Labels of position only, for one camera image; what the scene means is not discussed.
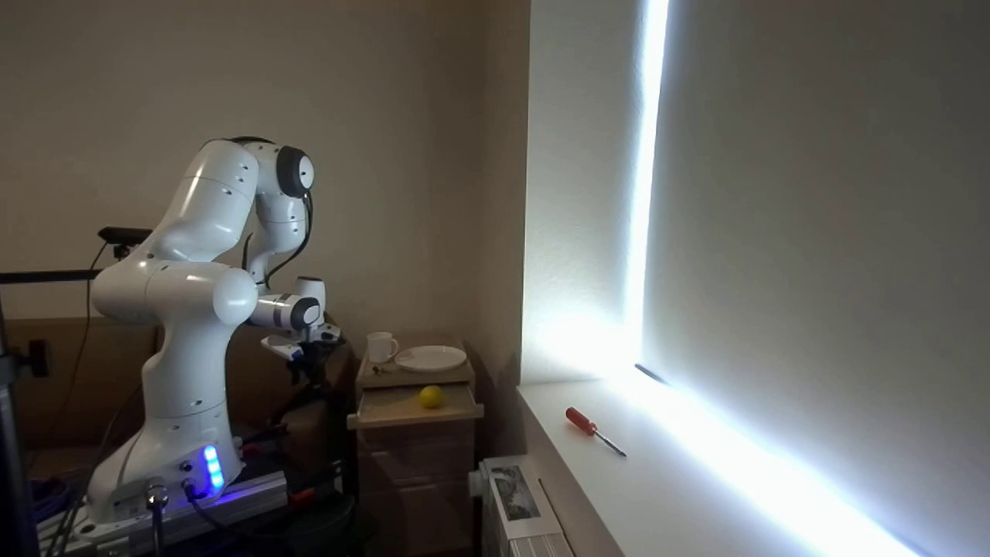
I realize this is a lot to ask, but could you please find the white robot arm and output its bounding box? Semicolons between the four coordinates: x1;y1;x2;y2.
86;137;342;513

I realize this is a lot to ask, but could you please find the brown cardboard box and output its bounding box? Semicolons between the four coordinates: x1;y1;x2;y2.
0;309;360;488

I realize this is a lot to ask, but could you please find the black camera on stand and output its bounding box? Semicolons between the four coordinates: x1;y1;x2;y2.
100;225;150;257

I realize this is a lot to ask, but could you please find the black horizontal bar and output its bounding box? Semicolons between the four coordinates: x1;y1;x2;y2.
0;268;100;285

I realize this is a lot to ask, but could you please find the right roller blind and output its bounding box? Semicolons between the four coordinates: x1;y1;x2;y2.
643;0;990;557

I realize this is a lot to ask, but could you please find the white radiator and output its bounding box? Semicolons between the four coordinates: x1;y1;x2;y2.
472;455;575;557

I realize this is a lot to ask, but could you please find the wooden cabinet stand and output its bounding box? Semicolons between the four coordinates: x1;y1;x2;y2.
348;361;485;557

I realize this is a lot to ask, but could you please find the yellow ball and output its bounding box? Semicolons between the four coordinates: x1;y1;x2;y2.
418;384;447;407

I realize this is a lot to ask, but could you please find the white cup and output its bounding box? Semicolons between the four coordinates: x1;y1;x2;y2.
365;332;398;365

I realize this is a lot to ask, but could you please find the white round tray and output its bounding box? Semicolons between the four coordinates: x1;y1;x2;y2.
396;342;467;373

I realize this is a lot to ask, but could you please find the robot base plate with lights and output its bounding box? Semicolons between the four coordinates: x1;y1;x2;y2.
36;445;289;557

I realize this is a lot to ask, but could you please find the red handled screwdriver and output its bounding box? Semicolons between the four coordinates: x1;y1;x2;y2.
564;404;629;458

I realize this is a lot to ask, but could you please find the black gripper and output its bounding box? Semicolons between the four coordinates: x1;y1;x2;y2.
262;329;345;361

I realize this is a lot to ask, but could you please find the left roller blind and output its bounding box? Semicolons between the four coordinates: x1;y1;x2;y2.
520;0;642;384

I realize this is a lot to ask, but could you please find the roller blind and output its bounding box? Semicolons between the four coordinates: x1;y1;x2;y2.
520;0;642;384
643;0;990;557

